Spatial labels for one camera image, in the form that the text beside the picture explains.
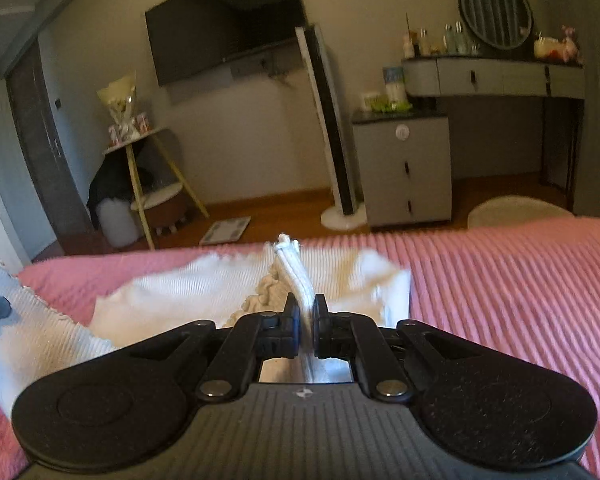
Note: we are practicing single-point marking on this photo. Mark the dark wooden door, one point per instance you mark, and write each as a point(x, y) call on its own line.
point(45, 150)

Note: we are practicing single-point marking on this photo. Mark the round side table yellow legs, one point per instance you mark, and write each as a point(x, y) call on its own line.
point(152, 195)

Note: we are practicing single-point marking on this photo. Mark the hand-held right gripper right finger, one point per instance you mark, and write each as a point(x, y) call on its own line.
point(321, 330)

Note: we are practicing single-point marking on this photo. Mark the black wall television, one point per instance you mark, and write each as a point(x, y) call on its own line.
point(220, 25)

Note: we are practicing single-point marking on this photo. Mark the plush toys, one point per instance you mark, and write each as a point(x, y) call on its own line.
point(557, 47)

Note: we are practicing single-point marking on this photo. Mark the pink gift box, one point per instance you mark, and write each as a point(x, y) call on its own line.
point(142, 125)

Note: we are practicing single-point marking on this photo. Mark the round vanity mirror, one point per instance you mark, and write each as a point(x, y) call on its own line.
point(495, 10)

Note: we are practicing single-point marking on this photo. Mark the row of cosmetic bottles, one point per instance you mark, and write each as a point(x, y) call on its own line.
point(440, 40)

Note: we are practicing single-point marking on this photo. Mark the cream flower bouquet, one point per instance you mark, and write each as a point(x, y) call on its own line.
point(119, 100)

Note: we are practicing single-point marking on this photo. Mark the white round stool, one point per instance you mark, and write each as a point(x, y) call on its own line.
point(517, 210)

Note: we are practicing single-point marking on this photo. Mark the bathroom scale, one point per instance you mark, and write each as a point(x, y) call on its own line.
point(226, 230)

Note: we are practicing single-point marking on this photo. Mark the brown footstool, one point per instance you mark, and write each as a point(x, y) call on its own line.
point(167, 215)

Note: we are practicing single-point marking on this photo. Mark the blue wipes pack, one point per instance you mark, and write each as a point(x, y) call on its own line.
point(395, 85)

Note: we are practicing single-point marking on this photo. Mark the white ribbed knit sweater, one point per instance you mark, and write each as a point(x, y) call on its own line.
point(180, 285)

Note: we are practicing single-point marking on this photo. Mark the black cloth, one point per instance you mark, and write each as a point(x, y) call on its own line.
point(110, 180)

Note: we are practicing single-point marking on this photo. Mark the grey vanity desk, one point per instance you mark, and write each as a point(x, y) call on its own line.
point(490, 77)

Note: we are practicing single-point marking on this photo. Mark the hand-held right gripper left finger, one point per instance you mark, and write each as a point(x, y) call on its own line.
point(292, 330)

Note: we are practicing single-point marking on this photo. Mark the white round bin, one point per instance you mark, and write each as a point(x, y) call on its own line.
point(120, 222)

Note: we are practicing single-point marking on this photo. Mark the pink ribbed bedspread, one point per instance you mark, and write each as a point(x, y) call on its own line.
point(505, 285)

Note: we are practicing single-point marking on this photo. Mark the white tower fan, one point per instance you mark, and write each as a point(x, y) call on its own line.
point(330, 125)

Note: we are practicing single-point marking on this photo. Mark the grey drawer cabinet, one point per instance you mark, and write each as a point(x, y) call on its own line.
point(405, 170)

